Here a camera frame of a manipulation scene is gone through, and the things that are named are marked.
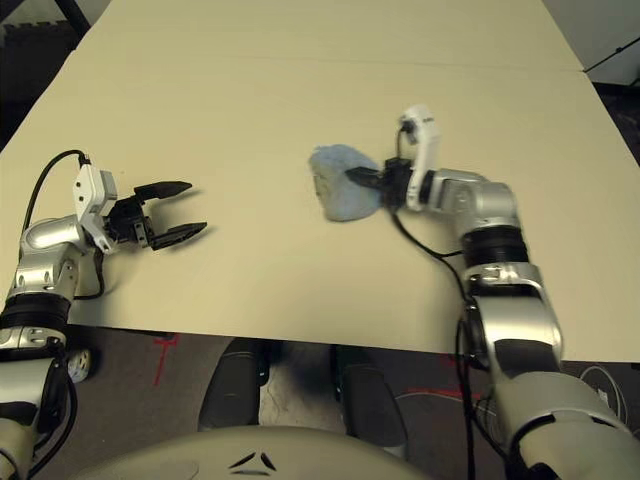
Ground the grey robot torso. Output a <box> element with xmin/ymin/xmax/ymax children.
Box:
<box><xmin>77</xmin><ymin>424</ymin><xmax>426</xmax><ymax>480</ymax></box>

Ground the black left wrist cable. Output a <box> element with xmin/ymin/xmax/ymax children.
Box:
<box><xmin>22</xmin><ymin>149</ymin><xmax>106</xmax><ymax>301</ymax></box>

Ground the white spotted floor object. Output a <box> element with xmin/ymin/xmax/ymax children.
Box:
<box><xmin>66</xmin><ymin>348</ymin><xmax>94</xmax><ymax>384</ymax></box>

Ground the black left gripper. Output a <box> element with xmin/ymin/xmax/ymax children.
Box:
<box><xmin>102</xmin><ymin>180</ymin><xmax>209</xmax><ymax>251</ymax></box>

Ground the black tripod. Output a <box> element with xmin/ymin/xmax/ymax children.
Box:
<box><xmin>582</xmin><ymin>37</ymin><xmax>640</xmax><ymax>74</ymax></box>

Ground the black metal table frame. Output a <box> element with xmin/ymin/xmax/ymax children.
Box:
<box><xmin>53</xmin><ymin>0</ymin><xmax>92</xmax><ymax>32</ymax></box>

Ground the blue rag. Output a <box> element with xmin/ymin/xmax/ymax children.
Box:
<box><xmin>307</xmin><ymin>143</ymin><xmax>389</xmax><ymax>223</ymax></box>

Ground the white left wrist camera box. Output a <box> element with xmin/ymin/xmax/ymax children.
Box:
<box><xmin>71</xmin><ymin>163</ymin><xmax>119</xmax><ymax>251</ymax></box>

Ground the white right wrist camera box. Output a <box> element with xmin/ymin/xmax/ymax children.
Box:
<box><xmin>398</xmin><ymin>103</ymin><xmax>441</xmax><ymax>211</ymax></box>

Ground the dark grey robot leg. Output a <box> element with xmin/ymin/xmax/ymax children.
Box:
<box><xmin>198</xmin><ymin>338</ymin><xmax>274</xmax><ymax>431</ymax></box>
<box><xmin>334</xmin><ymin>344</ymin><xmax>409</xmax><ymax>459</ymax></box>

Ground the dark grey left robot leg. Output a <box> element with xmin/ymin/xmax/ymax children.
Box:
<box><xmin>198</xmin><ymin>338</ymin><xmax>274</xmax><ymax>431</ymax></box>

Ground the black left elbow cable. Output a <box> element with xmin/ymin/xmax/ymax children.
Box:
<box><xmin>27</xmin><ymin>334</ymin><xmax>80</xmax><ymax>474</ymax></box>

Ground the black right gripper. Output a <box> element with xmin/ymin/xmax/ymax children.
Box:
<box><xmin>344</xmin><ymin>157</ymin><xmax>414</xmax><ymax>209</ymax></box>

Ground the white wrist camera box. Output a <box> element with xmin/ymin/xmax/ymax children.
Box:
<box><xmin>398</xmin><ymin>103</ymin><xmax>441</xmax><ymax>211</ymax></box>
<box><xmin>71</xmin><ymin>163</ymin><xmax>119</xmax><ymax>251</ymax></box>

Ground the dark grey right robot leg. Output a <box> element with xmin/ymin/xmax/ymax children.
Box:
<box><xmin>334</xmin><ymin>344</ymin><xmax>409</xmax><ymax>459</ymax></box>

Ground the black foam floor mat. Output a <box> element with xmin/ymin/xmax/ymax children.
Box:
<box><xmin>0</xmin><ymin>22</ymin><xmax>76</xmax><ymax>151</ymax></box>

